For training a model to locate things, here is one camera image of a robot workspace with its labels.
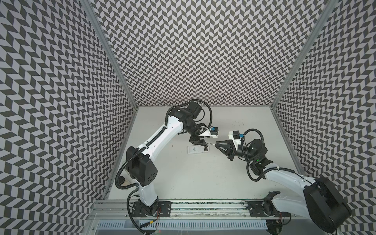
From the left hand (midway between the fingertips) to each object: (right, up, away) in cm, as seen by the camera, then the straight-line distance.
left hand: (205, 139), depth 75 cm
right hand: (+5, -4, -2) cm, 7 cm away
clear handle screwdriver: (+3, -2, -3) cm, 4 cm away
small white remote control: (-5, -9, +18) cm, 21 cm away
